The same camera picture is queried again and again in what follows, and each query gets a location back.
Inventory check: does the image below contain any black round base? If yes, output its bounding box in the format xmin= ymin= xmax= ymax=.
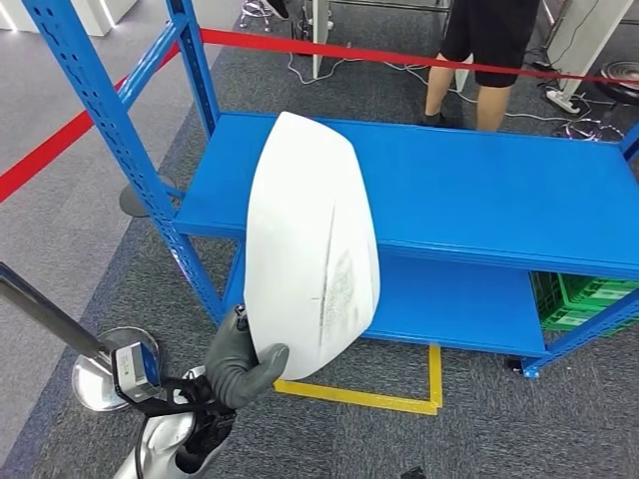
xmin=598 ymin=60 xmax=639 ymax=107

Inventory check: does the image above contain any white cable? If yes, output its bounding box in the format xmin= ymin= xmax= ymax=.
xmin=286 ymin=52 xmax=575 ymax=124

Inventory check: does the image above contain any white power strip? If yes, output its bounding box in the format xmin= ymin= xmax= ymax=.
xmin=545 ymin=89 xmax=582 ymax=115

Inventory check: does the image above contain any blue metal shelf rack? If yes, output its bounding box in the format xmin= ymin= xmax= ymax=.
xmin=22 ymin=0 xmax=639 ymax=379

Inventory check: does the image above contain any black stanchion post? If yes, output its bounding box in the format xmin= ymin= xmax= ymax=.
xmin=119 ymin=175 xmax=178 ymax=219

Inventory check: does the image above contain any chrome chair base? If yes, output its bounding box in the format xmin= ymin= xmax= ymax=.
xmin=563 ymin=119 xmax=625 ymax=144

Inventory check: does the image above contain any chrome stanchion post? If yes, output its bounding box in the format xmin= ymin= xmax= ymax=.
xmin=0 ymin=261 xmax=160 ymax=413

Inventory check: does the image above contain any white desk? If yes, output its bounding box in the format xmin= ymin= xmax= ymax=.
xmin=311 ymin=0 xmax=476 ymax=94
xmin=546 ymin=0 xmax=635 ymax=101

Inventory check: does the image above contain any white curved plastic part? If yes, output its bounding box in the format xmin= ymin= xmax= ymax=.
xmin=243 ymin=111 xmax=381 ymax=382

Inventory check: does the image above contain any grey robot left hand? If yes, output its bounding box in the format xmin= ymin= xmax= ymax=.
xmin=204 ymin=304 xmax=291 ymax=411

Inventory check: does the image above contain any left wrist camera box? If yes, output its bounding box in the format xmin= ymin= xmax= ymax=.
xmin=110 ymin=341 xmax=162 ymax=404

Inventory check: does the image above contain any white display plinth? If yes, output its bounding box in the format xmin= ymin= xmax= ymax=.
xmin=0 ymin=0 xmax=138 ymax=38

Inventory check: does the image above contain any chrome stool base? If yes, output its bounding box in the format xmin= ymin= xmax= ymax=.
xmin=239 ymin=0 xmax=273 ymax=33

